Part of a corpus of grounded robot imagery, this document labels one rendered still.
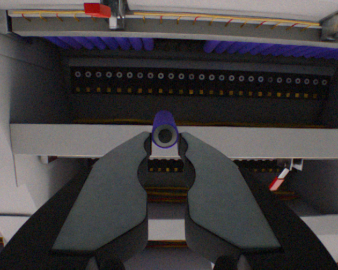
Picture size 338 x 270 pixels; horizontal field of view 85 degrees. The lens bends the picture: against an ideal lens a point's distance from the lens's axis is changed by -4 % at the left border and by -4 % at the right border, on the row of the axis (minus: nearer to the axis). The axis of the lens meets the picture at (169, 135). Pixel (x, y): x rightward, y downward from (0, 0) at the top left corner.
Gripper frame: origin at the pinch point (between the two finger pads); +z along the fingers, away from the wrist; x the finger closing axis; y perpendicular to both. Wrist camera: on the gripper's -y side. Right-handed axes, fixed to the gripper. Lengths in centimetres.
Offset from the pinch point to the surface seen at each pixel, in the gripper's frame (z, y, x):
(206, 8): 15.3, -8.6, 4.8
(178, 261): 19, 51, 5
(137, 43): 21.7, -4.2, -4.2
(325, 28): 15.2, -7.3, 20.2
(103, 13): 7.2, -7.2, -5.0
